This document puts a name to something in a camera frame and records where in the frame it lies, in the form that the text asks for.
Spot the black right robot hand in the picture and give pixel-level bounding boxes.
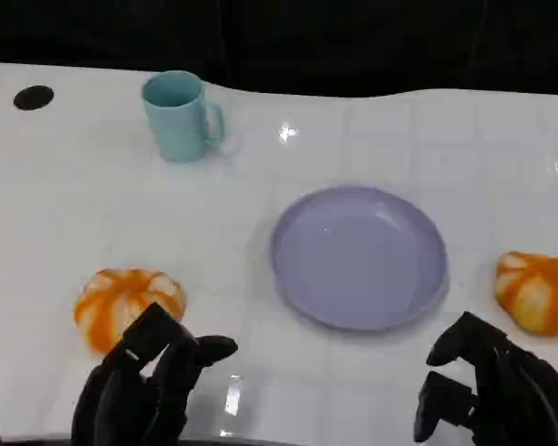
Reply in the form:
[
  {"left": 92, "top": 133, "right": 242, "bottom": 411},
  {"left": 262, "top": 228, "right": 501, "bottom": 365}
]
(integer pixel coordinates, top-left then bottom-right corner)
[{"left": 413, "top": 310, "right": 558, "bottom": 446}]

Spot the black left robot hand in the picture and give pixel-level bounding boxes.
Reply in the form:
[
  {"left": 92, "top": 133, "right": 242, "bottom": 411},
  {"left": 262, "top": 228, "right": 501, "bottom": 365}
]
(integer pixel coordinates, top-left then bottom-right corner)
[{"left": 71, "top": 301, "right": 239, "bottom": 446}]

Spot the orange and white bread roll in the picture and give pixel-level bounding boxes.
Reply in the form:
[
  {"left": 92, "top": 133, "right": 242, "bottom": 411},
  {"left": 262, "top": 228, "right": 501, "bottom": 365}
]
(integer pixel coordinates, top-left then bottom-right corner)
[
  {"left": 495, "top": 251, "right": 558, "bottom": 338},
  {"left": 73, "top": 267, "right": 189, "bottom": 358}
]

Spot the lilac plate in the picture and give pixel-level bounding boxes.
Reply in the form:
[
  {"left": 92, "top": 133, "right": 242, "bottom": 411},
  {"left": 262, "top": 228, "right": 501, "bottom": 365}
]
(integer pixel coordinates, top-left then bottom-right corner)
[{"left": 269, "top": 185, "right": 449, "bottom": 332}]

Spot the pale green mug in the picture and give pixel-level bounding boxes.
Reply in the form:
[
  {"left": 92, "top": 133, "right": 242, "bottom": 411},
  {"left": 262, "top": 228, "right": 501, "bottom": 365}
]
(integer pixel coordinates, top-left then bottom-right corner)
[{"left": 141, "top": 70, "right": 227, "bottom": 164}]

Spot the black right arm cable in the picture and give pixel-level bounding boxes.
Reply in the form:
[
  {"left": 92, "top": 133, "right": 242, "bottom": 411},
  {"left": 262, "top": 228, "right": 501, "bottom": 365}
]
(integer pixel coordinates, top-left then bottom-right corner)
[{"left": 509, "top": 346, "right": 558, "bottom": 446}]

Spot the black table cable hole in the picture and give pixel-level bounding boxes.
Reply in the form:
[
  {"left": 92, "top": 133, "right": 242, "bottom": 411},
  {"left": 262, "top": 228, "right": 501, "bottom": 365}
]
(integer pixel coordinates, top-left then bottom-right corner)
[{"left": 13, "top": 85, "right": 55, "bottom": 112}]

